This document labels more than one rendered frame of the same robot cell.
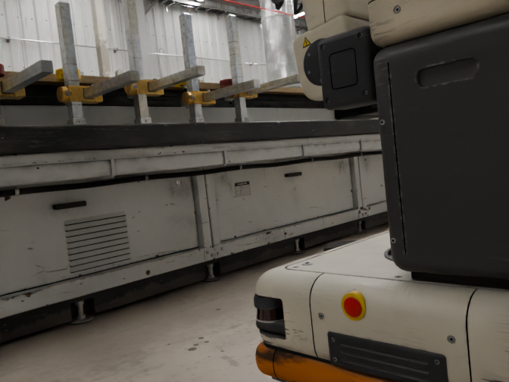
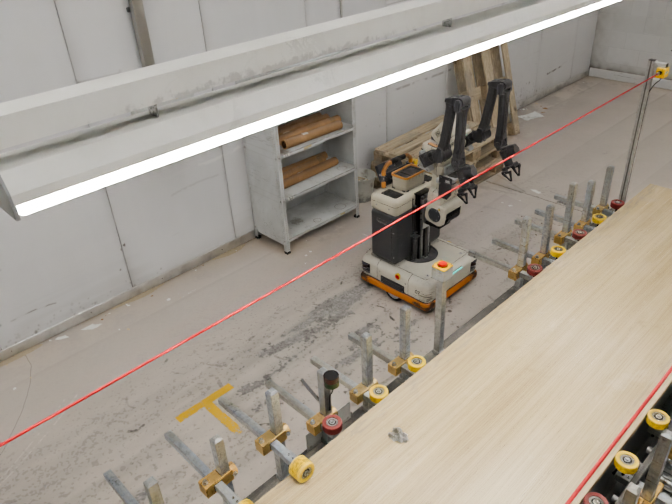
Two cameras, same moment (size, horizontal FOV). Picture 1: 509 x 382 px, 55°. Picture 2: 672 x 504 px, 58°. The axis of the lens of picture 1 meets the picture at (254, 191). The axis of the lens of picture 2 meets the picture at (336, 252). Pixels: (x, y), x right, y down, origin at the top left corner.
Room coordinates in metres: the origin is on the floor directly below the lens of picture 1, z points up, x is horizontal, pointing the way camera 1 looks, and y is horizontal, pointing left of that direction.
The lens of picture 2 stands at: (4.98, -0.90, 2.74)
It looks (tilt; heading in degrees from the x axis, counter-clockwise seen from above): 32 degrees down; 182
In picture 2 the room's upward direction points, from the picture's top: 3 degrees counter-clockwise
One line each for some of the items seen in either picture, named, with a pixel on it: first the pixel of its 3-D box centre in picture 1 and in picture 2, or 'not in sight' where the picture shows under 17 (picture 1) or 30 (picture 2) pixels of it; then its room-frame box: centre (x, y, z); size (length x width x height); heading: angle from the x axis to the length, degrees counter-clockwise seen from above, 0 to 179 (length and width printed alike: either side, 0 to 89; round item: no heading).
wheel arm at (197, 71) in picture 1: (163, 83); (547, 232); (1.74, 0.28, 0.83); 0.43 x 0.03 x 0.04; 45
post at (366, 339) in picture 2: not in sight; (367, 376); (3.01, -0.87, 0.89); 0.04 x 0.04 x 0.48; 45
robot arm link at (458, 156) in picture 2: not in sight; (460, 133); (1.52, -0.24, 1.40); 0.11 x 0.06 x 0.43; 134
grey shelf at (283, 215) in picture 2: not in sight; (302, 148); (0.07, -1.31, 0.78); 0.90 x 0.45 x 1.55; 135
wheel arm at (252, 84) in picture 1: (217, 95); (524, 253); (1.92, 0.10, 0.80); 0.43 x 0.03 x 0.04; 45
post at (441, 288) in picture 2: not in sight; (440, 316); (2.65, -0.50, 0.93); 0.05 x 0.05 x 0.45; 45
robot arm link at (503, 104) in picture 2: not in sight; (502, 115); (1.23, 0.07, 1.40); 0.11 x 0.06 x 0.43; 135
